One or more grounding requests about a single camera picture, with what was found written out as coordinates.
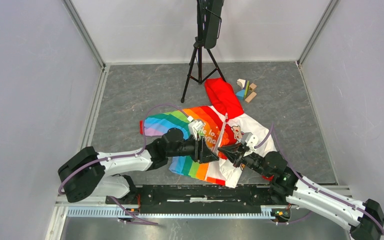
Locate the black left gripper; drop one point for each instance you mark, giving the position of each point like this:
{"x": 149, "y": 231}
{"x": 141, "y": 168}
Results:
{"x": 202, "y": 153}

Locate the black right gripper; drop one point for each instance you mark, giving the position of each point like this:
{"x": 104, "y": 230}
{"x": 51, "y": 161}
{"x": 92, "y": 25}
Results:
{"x": 232, "y": 155}

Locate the rainbow hooded zip jacket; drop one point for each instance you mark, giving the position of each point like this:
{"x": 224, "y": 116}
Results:
{"x": 225, "y": 123}

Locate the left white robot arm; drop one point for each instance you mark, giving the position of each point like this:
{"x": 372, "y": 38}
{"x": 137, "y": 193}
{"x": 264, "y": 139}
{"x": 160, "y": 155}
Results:
{"x": 97, "y": 174}

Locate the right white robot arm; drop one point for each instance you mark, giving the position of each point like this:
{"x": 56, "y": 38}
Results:
{"x": 363, "y": 219}

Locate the blue triangular toy block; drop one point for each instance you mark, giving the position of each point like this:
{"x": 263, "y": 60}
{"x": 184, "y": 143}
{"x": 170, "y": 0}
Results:
{"x": 240, "y": 94}

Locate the long wooden block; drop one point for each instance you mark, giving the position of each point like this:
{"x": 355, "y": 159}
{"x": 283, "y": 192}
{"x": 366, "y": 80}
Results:
{"x": 250, "y": 97}

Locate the small wooden cube block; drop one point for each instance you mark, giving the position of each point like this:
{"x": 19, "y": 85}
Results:
{"x": 252, "y": 87}

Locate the white arch toy block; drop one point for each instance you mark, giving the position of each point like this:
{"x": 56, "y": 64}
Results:
{"x": 242, "y": 83}

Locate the green flat toy block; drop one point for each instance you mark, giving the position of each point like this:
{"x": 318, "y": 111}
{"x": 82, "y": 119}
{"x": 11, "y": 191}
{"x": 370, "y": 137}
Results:
{"x": 246, "y": 88}

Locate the black panel on tripod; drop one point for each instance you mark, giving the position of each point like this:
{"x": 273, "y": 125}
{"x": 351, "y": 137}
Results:
{"x": 209, "y": 22}

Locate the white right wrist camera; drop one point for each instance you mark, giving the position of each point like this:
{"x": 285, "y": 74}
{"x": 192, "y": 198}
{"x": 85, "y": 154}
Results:
{"x": 249, "y": 140}

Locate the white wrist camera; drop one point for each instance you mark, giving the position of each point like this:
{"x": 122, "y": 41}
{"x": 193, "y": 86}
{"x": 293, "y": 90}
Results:
{"x": 195, "y": 126}
{"x": 249, "y": 140}

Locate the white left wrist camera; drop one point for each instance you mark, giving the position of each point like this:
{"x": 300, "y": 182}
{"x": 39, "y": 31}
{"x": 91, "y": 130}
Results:
{"x": 195, "y": 126}

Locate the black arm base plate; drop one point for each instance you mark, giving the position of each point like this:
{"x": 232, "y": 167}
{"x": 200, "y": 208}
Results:
{"x": 201, "y": 199}

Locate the black camera tripod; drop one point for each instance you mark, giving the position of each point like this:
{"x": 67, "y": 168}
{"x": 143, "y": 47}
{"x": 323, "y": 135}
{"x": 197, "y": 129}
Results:
{"x": 196, "y": 60}

